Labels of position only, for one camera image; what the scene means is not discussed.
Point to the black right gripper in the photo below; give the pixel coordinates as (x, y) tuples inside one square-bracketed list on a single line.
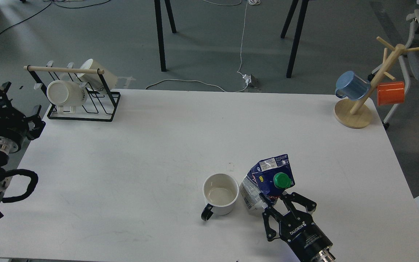
[(300, 231)]

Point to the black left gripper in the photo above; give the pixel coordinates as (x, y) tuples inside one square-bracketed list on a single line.
[(14, 127)]

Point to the blue white milk carton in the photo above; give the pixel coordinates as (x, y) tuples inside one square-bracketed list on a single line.
[(271, 177)]

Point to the white mug black handle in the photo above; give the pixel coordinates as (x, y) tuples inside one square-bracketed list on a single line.
[(220, 191)]

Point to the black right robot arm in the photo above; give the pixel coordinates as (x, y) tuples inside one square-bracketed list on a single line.
[(272, 218)]

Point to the white mug on rack front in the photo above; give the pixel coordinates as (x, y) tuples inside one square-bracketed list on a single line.
[(66, 93)]

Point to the white mug on rack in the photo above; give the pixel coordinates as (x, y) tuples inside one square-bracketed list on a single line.
[(94, 79), (66, 93)]

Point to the white mug on rack rear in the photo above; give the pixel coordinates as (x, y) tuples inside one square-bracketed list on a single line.
[(94, 79)]

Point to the wooden mug tree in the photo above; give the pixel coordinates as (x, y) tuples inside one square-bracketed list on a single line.
[(355, 114)]

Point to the blue mug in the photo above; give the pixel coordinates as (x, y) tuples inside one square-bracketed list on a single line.
[(351, 86)]

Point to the orange mug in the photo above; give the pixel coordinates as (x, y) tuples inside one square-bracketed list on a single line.
[(390, 93)]

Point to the black table leg left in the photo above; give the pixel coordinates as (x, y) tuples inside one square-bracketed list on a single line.
[(159, 27)]

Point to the black table leg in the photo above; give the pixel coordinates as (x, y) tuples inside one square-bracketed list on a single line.
[(298, 31), (159, 27)]

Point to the black table leg right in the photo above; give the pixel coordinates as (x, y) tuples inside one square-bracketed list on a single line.
[(298, 31)]

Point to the black wire mug rack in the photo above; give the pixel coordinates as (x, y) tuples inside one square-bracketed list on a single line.
[(98, 107)]

